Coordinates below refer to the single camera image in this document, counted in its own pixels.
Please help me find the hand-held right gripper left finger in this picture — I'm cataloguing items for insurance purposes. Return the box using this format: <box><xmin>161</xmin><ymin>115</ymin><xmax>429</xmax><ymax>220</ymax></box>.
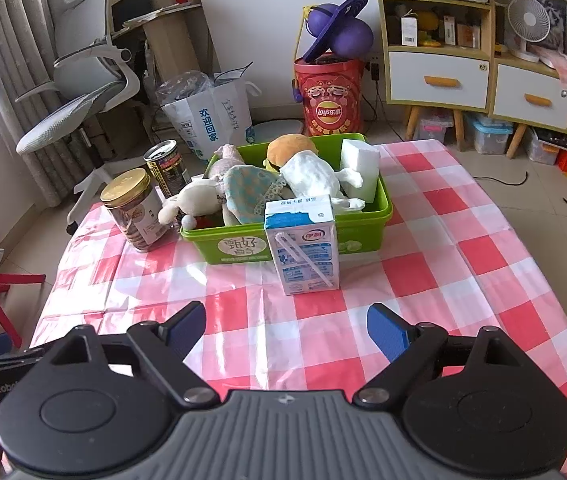
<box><xmin>52</xmin><ymin>301</ymin><xmax>220</xmax><ymax>408</ymax></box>

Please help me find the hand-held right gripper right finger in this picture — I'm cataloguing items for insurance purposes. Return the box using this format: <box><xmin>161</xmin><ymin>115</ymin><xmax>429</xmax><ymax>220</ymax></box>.
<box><xmin>354</xmin><ymin>303</ymin><xmax>514</xmax><ymax>407</ymax></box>

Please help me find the green plastic basket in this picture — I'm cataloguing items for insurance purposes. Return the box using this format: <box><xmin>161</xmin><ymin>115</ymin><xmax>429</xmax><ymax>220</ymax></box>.
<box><xmin>180</xmin><ymin>132</ymin><xmax>394</xmax><ymax>265</ymax></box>

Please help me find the white bunny plush toy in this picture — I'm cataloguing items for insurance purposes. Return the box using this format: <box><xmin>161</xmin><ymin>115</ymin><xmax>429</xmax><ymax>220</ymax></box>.
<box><xmin>158</xmin><ymin>180</ymin><xmax>229</xmax><ymax>226</ymax></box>

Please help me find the blue patterned cloth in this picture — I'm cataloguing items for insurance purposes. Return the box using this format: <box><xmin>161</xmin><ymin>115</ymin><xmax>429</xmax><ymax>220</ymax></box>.
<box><xmin>221</xmin><ymin>165</ymin><xmax>291</xmax><ymax>223</ymax></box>

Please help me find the white sponge block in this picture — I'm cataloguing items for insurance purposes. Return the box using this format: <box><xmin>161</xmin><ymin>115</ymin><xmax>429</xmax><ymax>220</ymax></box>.
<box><xmin>339</xmin><ymin>138</ymin><xmax>381</xmax><ymax>202</ymax></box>

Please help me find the white cloth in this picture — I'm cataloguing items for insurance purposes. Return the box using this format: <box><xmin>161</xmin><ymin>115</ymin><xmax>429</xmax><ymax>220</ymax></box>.
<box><xmin>280</xmin><ymin>152</ymin><xmax>367</xmax><ymax>213</ymax></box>

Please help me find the pale pink plush toy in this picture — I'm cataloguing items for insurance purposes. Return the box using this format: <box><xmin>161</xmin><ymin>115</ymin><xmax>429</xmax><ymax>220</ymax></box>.
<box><xmin>204</xmin><ymin>144</ymin><xmax>244</xmax><ymax>181</ymax></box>

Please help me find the burger plush toy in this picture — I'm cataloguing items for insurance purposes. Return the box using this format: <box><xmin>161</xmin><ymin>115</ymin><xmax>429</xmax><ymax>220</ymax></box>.
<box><xmin>264</xmin><ymin>133</ymin><xmax>320</xmax><ymax>171</ymax></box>

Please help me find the red stool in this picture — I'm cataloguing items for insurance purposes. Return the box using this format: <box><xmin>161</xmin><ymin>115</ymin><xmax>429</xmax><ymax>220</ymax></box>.
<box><xmin>0</xmin><ymin>215</ymin><xmax>47</xmax><ymax>351</ymax></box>

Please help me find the red checked tablecloth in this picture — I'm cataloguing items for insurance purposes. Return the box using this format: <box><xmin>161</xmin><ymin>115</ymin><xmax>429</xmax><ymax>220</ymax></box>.
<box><xmin>28</xmin><ymin>140</ymin><xmax>567</xmax><ymax>480</ymax></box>

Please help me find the blue and white milk carton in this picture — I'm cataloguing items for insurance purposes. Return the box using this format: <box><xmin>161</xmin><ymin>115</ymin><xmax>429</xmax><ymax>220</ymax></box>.
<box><xmin>264</xmin><ymin>196</ymin><xmax>341</xmax><ymax>297</ymax></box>

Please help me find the gold lid cookie jar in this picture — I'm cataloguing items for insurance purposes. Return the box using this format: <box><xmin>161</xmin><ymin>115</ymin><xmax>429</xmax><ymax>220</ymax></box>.
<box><xmin>100</xmin><ymin>167</ymin><xmax>174</xmax><ymax>253</ymax></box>

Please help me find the metal tin can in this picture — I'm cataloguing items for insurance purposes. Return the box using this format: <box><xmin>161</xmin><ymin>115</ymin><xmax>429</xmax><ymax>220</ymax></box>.
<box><xmin>144</xmin><ymin>140</ymin><xmax>187</xmax><ymax>200</ymax></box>

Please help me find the pink lid storage box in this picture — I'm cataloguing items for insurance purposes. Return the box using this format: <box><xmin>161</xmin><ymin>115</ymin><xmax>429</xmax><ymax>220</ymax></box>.
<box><xmin>416</xmin><ymin>110</ymin><xmax>457</xmax><ymax>145</ymax></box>

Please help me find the white paper bag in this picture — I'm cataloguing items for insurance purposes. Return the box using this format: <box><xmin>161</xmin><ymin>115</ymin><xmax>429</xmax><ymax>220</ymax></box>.
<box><xmin>161</xmin><ymin>62</ymin><xmax>255</xmax><ymax>161</ymax></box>

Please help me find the blue lid storage box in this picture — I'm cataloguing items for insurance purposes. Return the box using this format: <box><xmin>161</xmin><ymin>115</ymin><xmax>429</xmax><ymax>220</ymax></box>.
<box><xmin>466</xmin><ymin>115</ymin><xmax>514</xmax><ymax>156</ymax></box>

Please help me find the red printed bucket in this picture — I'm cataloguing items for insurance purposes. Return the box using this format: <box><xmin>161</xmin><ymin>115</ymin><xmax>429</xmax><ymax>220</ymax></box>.
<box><xmin>293</xmin><ymin>55</ymin><xmax>367</xmax><ymax>137</ymax></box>

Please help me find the white office chair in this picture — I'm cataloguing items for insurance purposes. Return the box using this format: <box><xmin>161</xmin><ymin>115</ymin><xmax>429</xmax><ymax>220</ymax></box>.
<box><xmin>16</xmin><ymin>0</ymin><xmax>164</xmax><ymax>236</ymax></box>

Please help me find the clear storage box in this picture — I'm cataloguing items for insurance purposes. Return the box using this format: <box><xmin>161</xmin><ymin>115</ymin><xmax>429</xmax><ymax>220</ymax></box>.
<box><xmin>523</xmin><ymin>127</ymin><xmax>567</xmax><ymax>166</ymax></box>

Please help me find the clear plastic bag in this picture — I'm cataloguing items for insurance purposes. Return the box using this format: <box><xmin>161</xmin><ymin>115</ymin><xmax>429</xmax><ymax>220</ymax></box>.
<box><xmin>156</xmin><ymin>71</ymin><xmax>214</xmax><ymax>108</ymax></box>

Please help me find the tall wooden shelf cabinet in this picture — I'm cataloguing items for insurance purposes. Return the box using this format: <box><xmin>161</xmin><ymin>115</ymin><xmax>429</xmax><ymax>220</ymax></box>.
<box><xmin>372</xmin><ymin>0</ymin><xmax>497</xmax><ymax>153</ymax></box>

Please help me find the low wooden drawer cabinet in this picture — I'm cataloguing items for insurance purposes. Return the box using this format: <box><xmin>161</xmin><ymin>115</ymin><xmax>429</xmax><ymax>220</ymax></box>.
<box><xmin>491</xmin><ymin>52</ymin><xmax>567</xmax><ymax>158</ymax></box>

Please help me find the wooden desk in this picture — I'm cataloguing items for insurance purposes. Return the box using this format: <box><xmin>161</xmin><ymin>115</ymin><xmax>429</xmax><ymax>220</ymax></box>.
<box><xmin>114</xmin><ymin>0</ymin><xmax>204</xmax><ymax>81</ymax></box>

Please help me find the purple jump ball toy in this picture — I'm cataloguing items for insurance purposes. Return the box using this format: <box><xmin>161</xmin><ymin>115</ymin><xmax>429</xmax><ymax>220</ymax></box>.
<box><xmin>302</xmin><ymin>0</ymin><xmax>374</xmax><ymax>63</ymax></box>

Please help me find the orange box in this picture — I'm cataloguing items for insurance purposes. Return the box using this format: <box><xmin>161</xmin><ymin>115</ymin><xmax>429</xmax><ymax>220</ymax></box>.
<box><xmin>456</xmin><ymin>22</ymin><xmax>481</xmax><ymax>47</ymax></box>

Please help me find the yellow toy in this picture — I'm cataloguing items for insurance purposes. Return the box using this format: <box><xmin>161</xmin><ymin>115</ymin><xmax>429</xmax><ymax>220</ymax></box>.
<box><xmin>416</xmin><ymin>10</ymin><xmax>441</xmax><ymax>47</ymax></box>

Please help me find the grey curtain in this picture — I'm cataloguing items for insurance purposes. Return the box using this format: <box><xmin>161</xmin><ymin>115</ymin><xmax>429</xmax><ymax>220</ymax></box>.
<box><xmin>0</xmin><ymin>0</ymin><xmax>79</xmax><ymax>206</ymax></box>

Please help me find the black monitor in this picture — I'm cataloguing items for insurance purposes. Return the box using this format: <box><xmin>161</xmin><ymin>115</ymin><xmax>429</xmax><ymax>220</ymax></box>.
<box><xmin>112</xmin><ymin>0</ymin><xmax>154</xmax><ymax>31</ymax></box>

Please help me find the white desk fan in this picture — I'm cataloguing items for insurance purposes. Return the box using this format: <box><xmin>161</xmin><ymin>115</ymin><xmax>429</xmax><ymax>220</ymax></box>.
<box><xmin>506</xmin><ymin>0</ymin><xmax>551</xmax><ymax>63</ymax></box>

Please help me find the dark framed picture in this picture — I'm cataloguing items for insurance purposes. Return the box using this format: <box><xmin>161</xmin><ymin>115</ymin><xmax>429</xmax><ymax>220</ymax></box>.
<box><xmin>526</xmin><ymin>0</ymin><xmax>567</xmax><ymax>56</ymax></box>

